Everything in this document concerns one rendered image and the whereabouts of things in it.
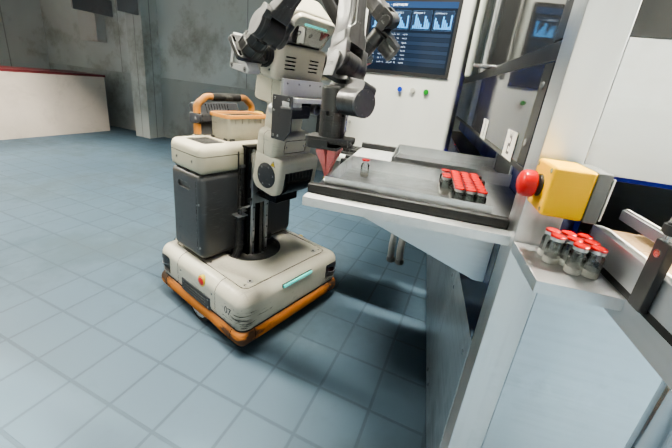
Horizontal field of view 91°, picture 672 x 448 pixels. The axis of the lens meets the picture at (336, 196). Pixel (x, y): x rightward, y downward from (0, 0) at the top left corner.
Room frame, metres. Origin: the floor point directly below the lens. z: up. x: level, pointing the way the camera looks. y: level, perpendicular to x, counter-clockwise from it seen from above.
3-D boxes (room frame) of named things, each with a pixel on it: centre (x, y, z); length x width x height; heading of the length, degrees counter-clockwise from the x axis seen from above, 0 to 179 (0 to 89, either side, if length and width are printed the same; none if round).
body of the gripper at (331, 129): (0.74, 0.03, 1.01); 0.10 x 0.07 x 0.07; 78
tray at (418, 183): (0.77, -0.17, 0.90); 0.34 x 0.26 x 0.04; 76
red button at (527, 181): (0.48, -0.29, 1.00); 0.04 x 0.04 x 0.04; 77
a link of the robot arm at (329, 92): (0.74, 0.02, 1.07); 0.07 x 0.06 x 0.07; 40
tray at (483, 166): (1.08, -0.35, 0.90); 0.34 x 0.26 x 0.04; 77
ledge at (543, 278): (0.45, -0.37, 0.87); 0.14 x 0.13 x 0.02; 77
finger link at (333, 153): (0.74, 0.04, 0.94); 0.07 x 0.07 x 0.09; 78
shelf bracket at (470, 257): (0.68, -0.18, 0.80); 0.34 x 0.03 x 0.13; 77
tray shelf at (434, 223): (0.92, -0.24, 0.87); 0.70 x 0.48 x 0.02; 167
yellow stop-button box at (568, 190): (0.47, -0.33, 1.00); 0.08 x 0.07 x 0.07; 77
